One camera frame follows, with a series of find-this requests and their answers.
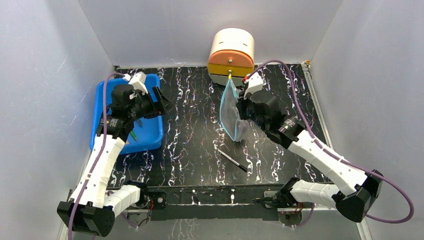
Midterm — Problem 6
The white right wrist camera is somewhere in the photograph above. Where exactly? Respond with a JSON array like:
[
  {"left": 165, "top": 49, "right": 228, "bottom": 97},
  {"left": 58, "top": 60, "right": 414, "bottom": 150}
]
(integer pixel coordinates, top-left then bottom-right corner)
[{"left": 242, "top": 72, "right": 264, "bottom": 100}]

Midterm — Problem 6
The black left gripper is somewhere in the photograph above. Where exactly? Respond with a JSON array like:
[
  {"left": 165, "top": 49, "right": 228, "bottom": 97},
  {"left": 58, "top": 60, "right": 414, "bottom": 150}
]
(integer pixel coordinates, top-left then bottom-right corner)
[{"left": 128, "top": 87, "right": 174, "bottom": 121}]

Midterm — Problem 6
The aluminium frame rail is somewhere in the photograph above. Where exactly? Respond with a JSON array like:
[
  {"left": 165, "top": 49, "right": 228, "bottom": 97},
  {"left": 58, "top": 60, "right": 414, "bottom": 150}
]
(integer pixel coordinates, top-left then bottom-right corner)
[{"left": 62, "top": 188, "right": 365, "bottom": 220}]

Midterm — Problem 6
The clear zip top bag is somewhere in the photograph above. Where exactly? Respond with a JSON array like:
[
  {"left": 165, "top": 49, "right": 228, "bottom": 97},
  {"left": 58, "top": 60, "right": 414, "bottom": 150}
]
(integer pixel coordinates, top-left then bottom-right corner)
[{"left": 219, "top": 70, "right": 252, "bottom": 142}]

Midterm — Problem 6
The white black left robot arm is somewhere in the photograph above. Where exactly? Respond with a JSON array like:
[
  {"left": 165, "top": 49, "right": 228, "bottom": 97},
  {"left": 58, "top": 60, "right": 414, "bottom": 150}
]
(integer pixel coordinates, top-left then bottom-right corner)
[{"left": 57, "top": 84, "right": 173, "bottom": 239}]

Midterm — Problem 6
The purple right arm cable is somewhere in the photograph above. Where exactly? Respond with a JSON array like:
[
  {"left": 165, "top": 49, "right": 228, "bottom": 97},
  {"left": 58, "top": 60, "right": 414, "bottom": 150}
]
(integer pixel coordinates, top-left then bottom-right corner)
[{"left": 243, "top": 59, "right": 415, "bottom": 224}]

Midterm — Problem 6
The pastel mini drawer cabinet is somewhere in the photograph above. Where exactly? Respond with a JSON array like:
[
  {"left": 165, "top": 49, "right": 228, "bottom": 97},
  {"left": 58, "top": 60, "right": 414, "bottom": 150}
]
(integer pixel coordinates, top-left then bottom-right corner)
[{"left": 207, "top": 28, "right": 255, "bottom": 87}]

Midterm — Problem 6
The black and white pen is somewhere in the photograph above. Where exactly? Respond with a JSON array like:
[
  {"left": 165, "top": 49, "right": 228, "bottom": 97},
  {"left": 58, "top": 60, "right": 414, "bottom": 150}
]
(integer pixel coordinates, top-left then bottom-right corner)
[{"left": 215, "top": 147, "right": 248, "bottom": 173}]

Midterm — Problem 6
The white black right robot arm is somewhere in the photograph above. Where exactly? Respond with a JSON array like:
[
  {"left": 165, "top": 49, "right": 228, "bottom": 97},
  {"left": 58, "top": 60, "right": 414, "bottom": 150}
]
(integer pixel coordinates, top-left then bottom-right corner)
[{"left": 236, "top": 90, "right": 382, "bottom": 223}]

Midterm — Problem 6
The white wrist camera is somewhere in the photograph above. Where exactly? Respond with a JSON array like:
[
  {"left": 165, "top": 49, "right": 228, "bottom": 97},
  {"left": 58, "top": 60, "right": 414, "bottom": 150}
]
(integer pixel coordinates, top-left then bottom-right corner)
[
  {"left": 123, "top": 71, "right": 148, "bottom": 95},
  {"left": 242, "top": 72, "right": 264, "bottom": 100}
]

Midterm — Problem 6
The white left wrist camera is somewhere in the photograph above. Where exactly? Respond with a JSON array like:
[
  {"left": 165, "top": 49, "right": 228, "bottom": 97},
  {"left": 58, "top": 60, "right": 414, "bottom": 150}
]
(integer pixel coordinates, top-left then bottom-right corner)
[{"left": 123, "top": 71, "right": 148, "bottom": 95}]

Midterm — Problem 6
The blue plastic bin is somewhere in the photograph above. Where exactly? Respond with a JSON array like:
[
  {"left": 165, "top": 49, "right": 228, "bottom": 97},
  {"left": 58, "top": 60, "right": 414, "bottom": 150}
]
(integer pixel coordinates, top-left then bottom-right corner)
[{"left": 89, "top": 73, "right": 164, "bottom": 155}]

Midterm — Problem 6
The green chili pepper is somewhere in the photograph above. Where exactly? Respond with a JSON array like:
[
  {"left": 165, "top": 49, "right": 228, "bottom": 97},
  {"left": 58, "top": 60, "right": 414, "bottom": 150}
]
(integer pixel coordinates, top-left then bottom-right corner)
[{"left": 130, "top": 131, "right": 138, "bottom": 143}]

